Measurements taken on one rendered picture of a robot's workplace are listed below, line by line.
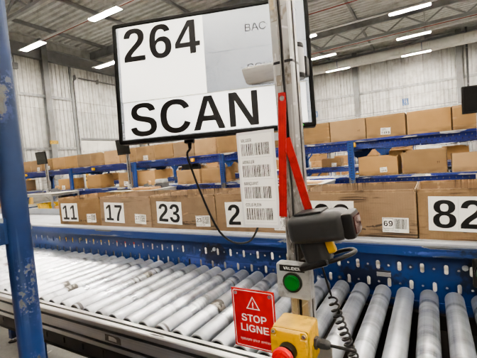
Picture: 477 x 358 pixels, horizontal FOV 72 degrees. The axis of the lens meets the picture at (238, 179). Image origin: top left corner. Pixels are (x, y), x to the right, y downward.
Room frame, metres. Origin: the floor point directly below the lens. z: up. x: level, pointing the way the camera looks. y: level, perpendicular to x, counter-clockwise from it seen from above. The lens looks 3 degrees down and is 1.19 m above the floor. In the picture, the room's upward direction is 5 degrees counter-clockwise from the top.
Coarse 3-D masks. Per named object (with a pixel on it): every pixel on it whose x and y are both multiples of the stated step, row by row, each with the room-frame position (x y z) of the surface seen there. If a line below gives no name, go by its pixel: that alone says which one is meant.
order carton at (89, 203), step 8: (96, 192) 2.29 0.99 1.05; (104, 192) 2.26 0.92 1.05; (112, 192) 2.23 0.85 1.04; (120, 192) 2.19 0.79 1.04; (64, 200) 2.02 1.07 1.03; (72, 200) 1.98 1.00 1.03; (80, 200) 1.94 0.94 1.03; (88, 200) 1.90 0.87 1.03; (96, 200) 1.87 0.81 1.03; (80, 208) 1.94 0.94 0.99; (88, 208) 1.91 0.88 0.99; (96, 208) 1.88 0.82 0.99; (80, 216) 1.95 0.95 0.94; (96, 216) 1.88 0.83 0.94; (80, 224) 1.95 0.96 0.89; (88, 224) 1.92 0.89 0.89; (96, 224) 1.88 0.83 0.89
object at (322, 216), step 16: (320, 208) 0.59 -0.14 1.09; (336, 208) 0.57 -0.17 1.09; (352, 208) 0.57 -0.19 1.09; (288, 224) 0.58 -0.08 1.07; (304, 224) 0.56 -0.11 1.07; (320, 224) 0.55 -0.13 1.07; (336, 224) 0.53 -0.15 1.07; (352, 224) 0.53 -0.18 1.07; (304, 240) 0.57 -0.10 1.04; (320, 240) 0.55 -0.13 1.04; (336, 240) 0.54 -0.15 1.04; (304, 256) 0.59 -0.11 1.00; (320, 256) 0.57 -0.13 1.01
